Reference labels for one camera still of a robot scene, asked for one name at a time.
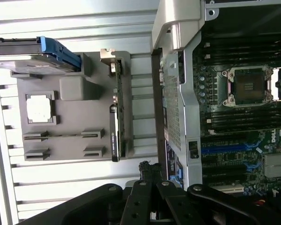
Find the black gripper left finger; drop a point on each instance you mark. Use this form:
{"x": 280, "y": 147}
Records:
{"x": 135, "y": 206}

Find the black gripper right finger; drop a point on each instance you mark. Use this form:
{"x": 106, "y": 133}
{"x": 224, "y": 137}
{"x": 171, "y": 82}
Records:
{"x": 178, "y": 206}

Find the white expansion slot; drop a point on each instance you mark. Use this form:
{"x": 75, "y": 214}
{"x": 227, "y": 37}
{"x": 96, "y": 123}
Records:
{"x": 229, "y": 188}

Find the black expansion slot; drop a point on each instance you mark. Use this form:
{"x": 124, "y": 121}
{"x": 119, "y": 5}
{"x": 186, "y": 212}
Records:
{"x": 224, "y": 138}
{"x": 224, "y": 168}
{"x": 224, "y": 178}

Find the green motherboard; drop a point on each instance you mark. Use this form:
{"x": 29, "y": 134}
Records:
{"x": 224, "y": 161}

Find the black open PC case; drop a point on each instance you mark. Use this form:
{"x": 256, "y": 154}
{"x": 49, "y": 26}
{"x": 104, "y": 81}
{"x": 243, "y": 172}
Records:
{"x": 192, "y": 105}

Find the silver chipset heatsink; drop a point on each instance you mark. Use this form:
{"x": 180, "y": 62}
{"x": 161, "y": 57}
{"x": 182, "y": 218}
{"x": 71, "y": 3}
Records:
{"x": 275, "y": 165}

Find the grey parts rack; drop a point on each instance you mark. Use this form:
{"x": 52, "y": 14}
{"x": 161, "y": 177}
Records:
{"x": 68, "y": 117}

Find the silver CPU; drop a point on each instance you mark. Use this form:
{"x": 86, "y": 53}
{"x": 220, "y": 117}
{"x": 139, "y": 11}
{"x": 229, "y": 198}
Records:
{"x": 38, "y": 109}

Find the CPU socket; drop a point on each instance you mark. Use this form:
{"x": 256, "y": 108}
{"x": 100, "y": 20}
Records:
{"x": 248, "y": 86}

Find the hard disk with blue caddy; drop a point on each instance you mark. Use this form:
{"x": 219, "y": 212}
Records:
{"x": 51, "y": 49}

